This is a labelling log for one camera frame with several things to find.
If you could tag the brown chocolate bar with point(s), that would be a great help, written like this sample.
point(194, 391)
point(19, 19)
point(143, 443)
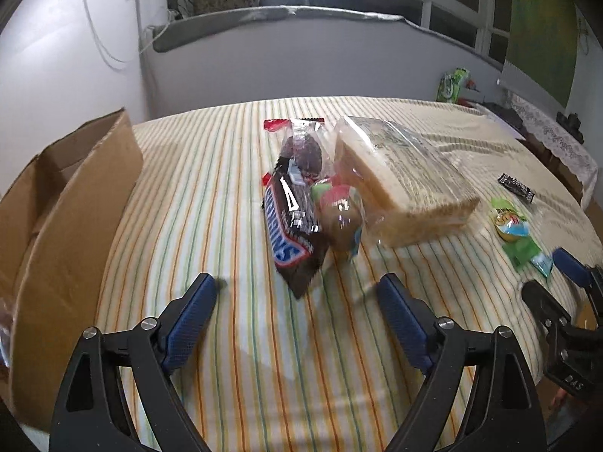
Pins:
point(289, 249)

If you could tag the bagged sliced bread loaf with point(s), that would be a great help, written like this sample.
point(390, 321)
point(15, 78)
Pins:
point(405, 174)

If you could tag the green snack bag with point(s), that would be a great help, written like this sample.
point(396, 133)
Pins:
point(452, 85)

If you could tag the grey window ledge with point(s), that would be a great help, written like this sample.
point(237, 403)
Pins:
point(264, 14)

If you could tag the white framed window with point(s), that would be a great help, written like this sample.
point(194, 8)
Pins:
point(426, 9)

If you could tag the white lace cloth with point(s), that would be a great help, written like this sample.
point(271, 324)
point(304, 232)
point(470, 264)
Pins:
point(556, 136)

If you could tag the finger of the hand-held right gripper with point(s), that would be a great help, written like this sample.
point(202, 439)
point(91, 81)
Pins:
point(541, 302)
point(571, 264)

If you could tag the striped tablecloth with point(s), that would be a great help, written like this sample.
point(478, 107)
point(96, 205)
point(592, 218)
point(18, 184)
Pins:
point(207, 188)

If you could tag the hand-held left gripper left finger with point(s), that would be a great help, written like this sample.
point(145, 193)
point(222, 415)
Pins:
point(188, 325)

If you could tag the small black object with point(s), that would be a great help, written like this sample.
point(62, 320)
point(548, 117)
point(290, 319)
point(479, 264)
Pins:
point(571, 125)

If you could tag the brown cardboard box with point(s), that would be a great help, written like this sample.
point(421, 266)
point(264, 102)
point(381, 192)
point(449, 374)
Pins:
point(66, 226)

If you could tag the clear red-topped cookie packet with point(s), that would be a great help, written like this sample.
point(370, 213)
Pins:
point(306, 150)

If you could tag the small black packet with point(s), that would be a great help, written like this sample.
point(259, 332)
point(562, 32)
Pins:
point(517, 187)

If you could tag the green cartoon candy packet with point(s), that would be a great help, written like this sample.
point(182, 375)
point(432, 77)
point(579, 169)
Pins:
point(518, 240)

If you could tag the green and red cake packet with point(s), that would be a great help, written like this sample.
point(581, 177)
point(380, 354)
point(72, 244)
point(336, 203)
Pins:
point(339, 219)

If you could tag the red object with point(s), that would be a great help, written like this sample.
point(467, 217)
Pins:
point(464, 101)

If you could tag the green wall hanging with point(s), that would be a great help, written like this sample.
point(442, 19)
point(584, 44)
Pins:
point(541, 33)

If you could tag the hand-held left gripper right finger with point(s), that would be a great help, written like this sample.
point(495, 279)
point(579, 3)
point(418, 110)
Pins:
point(405, 325)

